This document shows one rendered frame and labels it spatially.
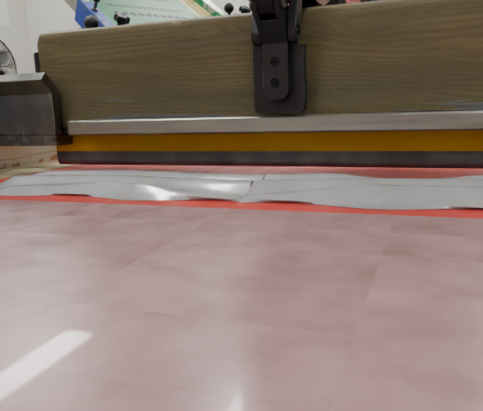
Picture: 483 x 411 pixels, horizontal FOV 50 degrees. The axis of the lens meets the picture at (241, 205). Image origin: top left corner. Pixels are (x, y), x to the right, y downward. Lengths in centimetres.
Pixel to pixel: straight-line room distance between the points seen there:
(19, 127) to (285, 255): 30
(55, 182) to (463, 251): 24
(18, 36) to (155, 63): 550
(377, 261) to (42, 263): 11
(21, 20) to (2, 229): 570
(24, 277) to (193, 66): 22
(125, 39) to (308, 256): 25
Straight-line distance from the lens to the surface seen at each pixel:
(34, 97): 42
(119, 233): 21
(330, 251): 18
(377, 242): 19
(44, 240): 21
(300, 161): 35
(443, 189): 26
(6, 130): 44
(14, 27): 584
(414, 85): 33
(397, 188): 26
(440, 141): 34
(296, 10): 32
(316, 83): 33
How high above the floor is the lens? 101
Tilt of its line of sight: 11 degrees down
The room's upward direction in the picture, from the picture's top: 2 degrees counter-clockwise
